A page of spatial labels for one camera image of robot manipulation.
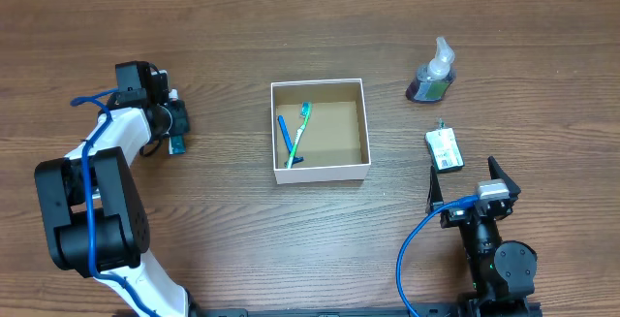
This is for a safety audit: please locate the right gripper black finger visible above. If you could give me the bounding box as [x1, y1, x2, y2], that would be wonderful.
[426, 166, 444, 212]
[487, 156, 521, 201]

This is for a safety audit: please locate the teal white toothpaste tube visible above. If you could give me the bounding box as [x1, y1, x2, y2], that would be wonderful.
[169, 89, 186, 155]

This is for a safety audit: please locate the white green soap bar packet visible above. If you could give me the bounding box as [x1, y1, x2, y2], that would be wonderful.
[425, 118, 465, 174]

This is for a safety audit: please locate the purple soap pump bottle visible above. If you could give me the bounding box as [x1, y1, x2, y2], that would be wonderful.
[405, 37, 456, 103]

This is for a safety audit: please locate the blue disposable razor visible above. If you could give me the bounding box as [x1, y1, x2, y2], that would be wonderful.
[278, 115, 304, 164]

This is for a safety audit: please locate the green white toothbrush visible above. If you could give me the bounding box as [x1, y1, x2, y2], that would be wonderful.
[286, 102, 313, 169]

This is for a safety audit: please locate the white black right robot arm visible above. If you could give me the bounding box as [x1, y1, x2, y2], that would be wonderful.
[422, 156, 543, 317]

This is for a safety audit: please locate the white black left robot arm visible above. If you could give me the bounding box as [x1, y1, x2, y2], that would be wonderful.
[34, 61, 201, 316]

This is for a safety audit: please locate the pink cardboard box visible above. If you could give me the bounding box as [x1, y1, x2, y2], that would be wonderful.
[270, 79, 371, 184]

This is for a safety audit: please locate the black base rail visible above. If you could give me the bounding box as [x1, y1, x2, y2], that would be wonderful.
[202, 301, 543, 317]

